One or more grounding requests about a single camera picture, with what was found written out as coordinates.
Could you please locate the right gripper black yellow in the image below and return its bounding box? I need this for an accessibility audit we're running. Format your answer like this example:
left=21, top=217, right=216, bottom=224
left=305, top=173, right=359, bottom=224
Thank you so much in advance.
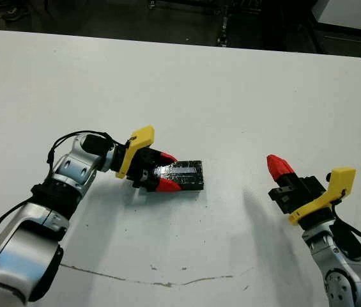
left=266, top=154, right=357, bottom=230

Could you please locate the dark shoe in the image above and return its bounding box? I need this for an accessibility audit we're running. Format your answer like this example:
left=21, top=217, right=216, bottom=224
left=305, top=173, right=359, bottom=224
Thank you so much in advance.
left=1, top=4, right=28, bottom=22

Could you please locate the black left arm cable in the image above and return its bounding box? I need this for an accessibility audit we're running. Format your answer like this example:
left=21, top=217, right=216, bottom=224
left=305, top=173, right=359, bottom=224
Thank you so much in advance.
left=0, top=129, right=128, bottom=240

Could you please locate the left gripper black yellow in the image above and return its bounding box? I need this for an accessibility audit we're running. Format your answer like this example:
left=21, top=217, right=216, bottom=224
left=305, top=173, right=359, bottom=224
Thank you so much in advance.
left=115, top=125, right=182, bottom=194

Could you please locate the white cabinet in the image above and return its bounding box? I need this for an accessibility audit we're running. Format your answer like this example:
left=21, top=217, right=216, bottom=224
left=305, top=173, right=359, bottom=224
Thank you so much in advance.
left=311, top=0, right=361, bottom=36

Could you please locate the black glossy box lid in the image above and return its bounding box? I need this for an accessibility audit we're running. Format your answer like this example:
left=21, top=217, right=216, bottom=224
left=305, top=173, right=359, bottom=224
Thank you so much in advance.
left=153, top=159, right=206, bottom=193

